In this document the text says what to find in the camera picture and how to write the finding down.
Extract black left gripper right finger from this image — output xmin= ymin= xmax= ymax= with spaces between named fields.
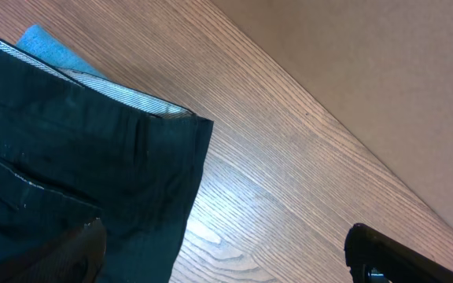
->
xmin=344 ymin=223 xmax=453 ymax=283

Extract black shorts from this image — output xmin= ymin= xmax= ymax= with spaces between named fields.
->
xmin=0 ymin=39 xmax=213 ymax=282

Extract folded blue denim cloth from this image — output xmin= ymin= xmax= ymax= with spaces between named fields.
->
xmin=17 ymin=24 xmax=106 ymax=79

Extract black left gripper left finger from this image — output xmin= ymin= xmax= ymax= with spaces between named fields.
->
xmin=0 ymin=218 xmax=106 ymax=283

